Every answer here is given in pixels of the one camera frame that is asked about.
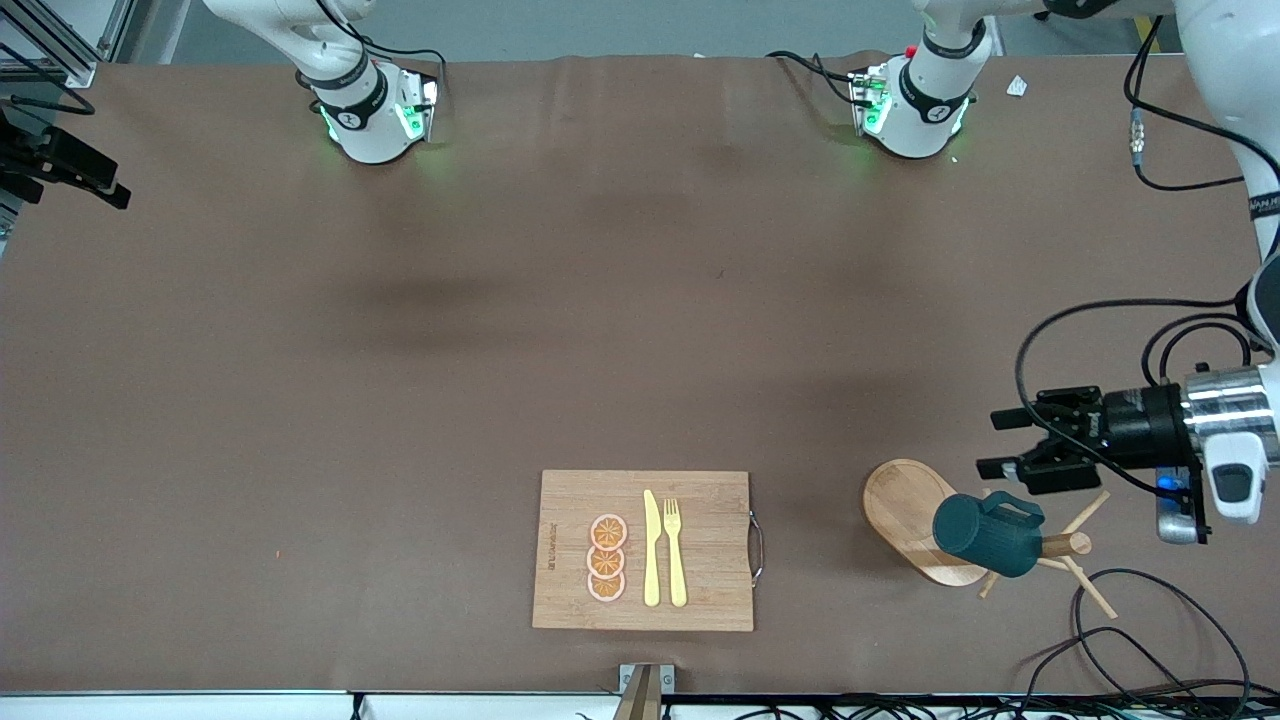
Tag dark green cup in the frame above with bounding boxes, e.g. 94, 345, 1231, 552
932, 490, 1047, 579

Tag wooden cup rack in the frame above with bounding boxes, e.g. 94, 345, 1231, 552
862, 458, 1119, 621

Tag wooden cutting board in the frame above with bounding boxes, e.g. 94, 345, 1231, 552
532, 470, 766, 633

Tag yellow plastic fork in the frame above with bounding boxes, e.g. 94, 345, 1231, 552
664, 498, 689, 609

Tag yellow plastic knife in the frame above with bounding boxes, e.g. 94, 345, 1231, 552
643, 489, 662, 608

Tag brown table mat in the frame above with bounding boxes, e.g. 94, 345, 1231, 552
0, 52, 1280, 696

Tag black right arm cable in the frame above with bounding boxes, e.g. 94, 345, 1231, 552
0, 64, 97, 117

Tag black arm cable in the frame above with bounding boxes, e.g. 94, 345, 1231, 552
1015, 15, 1263, 501
0, 64, 97, 117

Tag aluminium frame profile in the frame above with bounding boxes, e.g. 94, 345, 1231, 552
0, 0, 151, 91

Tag long black cable loop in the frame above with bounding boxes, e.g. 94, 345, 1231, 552
1072, 568, 1251, 701

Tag short black cable loop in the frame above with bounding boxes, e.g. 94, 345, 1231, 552
1020, 628, 1201, 701

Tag tangled black cables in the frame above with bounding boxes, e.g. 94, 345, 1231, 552
660, 693, 1280, 720

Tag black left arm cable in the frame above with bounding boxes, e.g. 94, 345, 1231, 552
1015, 15, 1263, 501

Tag black right base cable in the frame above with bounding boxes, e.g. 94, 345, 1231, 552
308, 0, 448, 101

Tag black base cable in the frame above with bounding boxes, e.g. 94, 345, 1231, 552
308, 0, 448, 101
765, 50, 863, 106

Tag black left base cable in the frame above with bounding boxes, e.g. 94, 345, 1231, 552
765, 50, 863, 106

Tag metal table edge bracket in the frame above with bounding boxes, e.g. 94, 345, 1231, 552
612, 663, 675, 720

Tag white table edge rail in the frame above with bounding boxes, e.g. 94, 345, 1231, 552
0, 690, 1280, 720

